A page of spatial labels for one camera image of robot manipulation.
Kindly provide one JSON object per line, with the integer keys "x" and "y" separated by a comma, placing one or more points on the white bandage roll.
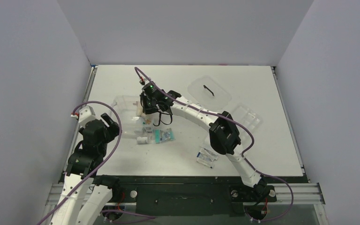
{"x": 142, "y": 140}

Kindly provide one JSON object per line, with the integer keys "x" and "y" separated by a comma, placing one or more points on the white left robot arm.
{"x": 84, "y": 193}

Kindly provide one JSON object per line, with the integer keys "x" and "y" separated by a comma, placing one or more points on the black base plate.
{"x": 197, "y": 196}

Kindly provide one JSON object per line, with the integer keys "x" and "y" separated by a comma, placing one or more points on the teal packet of supplies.
{"x": 163, "y": 135}

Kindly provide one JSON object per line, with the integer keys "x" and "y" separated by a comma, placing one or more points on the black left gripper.
{"x": 113, "y": 130}

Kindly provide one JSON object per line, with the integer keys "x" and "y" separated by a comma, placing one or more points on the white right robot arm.
{"x": 224, "y": 136}

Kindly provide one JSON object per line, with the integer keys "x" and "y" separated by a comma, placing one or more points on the clear plastic divider tray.
{"x": 247, "y": 117}

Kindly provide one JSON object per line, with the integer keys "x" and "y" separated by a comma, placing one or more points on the clear plastic medicine box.
{"x": 135, "y": 124}

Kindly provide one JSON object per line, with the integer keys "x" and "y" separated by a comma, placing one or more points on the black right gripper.
{"x": 149, "y": 108}

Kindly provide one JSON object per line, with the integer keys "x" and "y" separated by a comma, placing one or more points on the blue white wipe packets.
{"x": 207, "y": 158}

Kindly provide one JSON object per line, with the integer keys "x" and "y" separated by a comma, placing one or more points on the clear plastic box lid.
{"x": 208, "y": 93}

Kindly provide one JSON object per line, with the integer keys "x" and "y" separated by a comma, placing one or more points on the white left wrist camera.
{"x": 85, "y": 115}

